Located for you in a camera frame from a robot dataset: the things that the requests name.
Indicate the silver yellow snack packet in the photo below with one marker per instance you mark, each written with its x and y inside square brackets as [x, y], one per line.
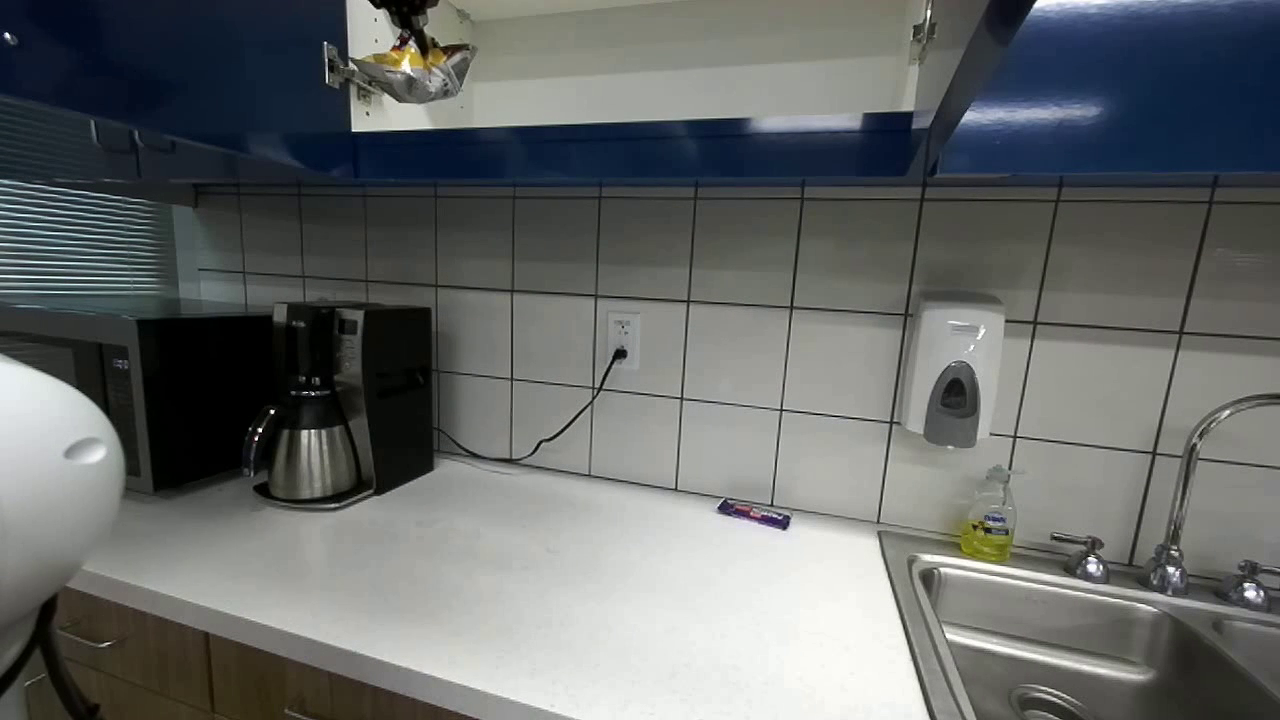
[414, 74]

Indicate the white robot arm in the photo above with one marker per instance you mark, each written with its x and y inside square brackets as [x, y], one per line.
[53, 482]

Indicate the metal cupboard hinge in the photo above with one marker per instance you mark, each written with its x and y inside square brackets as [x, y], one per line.
[332, 60]
[920, 32]

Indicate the blue cupboard door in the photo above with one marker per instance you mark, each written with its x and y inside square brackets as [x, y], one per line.
[161, 65]
[972, 52]

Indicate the black steel coffee maker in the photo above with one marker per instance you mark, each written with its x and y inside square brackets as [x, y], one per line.
[392, 385]

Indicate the grey window blind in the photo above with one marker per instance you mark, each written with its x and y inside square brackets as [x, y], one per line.
[83, 245]

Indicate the black steel microwave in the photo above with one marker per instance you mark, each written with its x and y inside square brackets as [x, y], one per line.
[202, 402]

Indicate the steel coffee carafe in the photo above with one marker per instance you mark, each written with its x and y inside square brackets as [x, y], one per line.
[314, 463]

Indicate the purple candy bar wrapper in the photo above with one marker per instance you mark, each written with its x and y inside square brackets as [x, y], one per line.
[754, 513]

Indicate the wooden drawer front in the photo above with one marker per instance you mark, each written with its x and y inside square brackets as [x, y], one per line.
[306, 692]
[153, 654]

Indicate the wooden base cabinet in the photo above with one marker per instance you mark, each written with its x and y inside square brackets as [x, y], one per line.
[161, 673]

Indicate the yellow dish soap bottle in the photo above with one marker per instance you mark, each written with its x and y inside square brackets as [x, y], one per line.
[984, 539]

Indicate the stainless steel sink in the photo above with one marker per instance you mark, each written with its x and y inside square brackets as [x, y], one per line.
[1064, 643]

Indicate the chrome gooseneck faucet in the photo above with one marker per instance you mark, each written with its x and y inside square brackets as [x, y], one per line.
[1175, 532]

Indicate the white wall outlet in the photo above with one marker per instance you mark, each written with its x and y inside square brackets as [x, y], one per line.
[621, 329]

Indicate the white wall soap dispenser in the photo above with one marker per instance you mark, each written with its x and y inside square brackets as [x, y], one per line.
[953, 344]

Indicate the blue glossy wall cabinet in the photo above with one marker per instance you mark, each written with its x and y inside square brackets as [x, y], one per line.
[1145, 94]

